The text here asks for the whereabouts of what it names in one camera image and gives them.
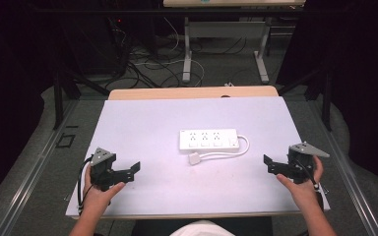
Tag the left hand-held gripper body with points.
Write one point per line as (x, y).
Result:
(102, 167)

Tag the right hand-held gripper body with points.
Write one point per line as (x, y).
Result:
(300, 160)

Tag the person's left hand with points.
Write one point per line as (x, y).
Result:
(100, 196)

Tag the person's right hand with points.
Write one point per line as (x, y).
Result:
(303, 193)

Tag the black floor hatch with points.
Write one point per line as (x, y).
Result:
(65, 141)

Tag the white table mat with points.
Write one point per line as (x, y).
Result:
(177, 190)

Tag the person's dark pants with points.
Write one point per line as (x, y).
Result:
(151, 227)

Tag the white power plug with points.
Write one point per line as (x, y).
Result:
(194, 158)

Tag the white power strip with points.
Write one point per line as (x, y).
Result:
(208, 139)

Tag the black metal stand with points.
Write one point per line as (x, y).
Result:
(58, 98)
(326, 98)

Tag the wooden table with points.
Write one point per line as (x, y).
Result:
(177, 93)

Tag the person's white shirt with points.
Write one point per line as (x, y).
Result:
(201, 228)

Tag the metal floor rail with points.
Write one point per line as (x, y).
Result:
(32, 170)
(351, 177)

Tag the white metal desk frame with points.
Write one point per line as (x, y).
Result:
(187, 49)

